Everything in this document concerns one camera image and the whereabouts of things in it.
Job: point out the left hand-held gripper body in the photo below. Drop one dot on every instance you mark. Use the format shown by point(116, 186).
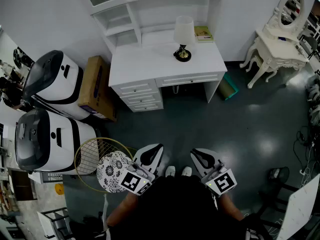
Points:
point(133, 181)

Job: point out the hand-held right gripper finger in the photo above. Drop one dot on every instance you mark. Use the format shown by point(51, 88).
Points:
point(212, 157)
point(198, 166)

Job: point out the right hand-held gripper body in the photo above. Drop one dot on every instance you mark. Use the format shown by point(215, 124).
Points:
point(221, 182)

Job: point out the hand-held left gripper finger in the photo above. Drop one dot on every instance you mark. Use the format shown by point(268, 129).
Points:
point(140, 156)
point(158, 162)

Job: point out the white table lamp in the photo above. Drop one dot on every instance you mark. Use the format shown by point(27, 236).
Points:
point(183, 31)

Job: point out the person's right forearm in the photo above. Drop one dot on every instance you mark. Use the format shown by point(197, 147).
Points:
point(230, 206)

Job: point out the person's left forearm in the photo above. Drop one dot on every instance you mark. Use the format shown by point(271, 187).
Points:
point(120, 209)

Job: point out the white desk with drawers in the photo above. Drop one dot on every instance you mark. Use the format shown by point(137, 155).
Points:
point(150, 64)

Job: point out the white wall shelf unit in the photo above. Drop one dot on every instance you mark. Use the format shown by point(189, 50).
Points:
point(120, 21)

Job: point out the person's right white shoe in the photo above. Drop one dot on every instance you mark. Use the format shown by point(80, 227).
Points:
point(186, 171)

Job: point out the person's white shoe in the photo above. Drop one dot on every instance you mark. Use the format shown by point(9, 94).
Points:
point(170, 171)
point(186, 171)

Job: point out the person's left white shoe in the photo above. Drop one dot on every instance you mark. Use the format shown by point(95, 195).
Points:
point(170, 171)

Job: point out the person's black clothing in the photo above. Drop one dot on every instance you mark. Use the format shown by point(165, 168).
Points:
point(175, 209)

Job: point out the teal storage box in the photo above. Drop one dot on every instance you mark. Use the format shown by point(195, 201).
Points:
point(233, 90)

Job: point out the yellow plastic object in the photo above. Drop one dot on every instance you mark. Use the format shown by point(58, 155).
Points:
point(59, 189)

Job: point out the white marble-pattern board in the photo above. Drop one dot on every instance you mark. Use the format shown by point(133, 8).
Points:
point(300, 209)

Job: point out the brown cardboard box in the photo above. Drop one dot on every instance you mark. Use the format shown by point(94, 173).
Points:
point(95, 84)

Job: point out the white and black robot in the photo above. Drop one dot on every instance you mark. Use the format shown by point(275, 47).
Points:
point(62, 84)
point(50, 144)

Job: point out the green book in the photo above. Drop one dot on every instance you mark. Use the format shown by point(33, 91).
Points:
point(203, 34)

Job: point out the white vanity dressing table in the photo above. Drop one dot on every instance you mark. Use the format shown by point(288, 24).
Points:
point(280, 49)

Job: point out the black metal frame rack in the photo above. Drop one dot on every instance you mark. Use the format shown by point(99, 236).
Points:
point(53, 212)

